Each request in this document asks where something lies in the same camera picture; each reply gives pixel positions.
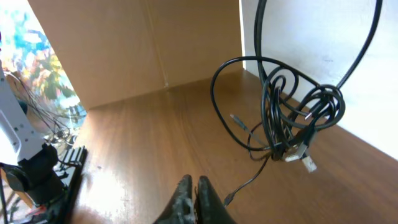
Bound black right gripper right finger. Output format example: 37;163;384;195
195;175;236;224

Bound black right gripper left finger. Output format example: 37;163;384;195
154;174;196;224

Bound colourful background clutter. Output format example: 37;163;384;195
1;0;86;146

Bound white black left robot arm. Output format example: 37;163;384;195
1;73;88;223

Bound black usb cables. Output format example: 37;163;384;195
210;0;384;208

